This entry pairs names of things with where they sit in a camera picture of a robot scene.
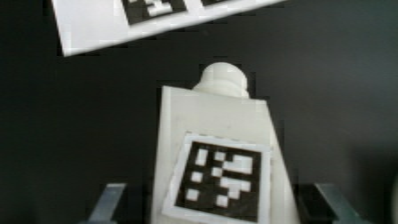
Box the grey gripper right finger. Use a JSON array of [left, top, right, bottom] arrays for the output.
[[295, 183, 372, 224]]

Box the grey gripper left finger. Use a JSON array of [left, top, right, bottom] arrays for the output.
[[82, 183, 146, 224]]

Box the white stool leg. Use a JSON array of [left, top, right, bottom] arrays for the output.
[[151, 62, 301, 224]]

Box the white marker sheet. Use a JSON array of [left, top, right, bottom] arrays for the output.
[[52, 0, 285, 56]]

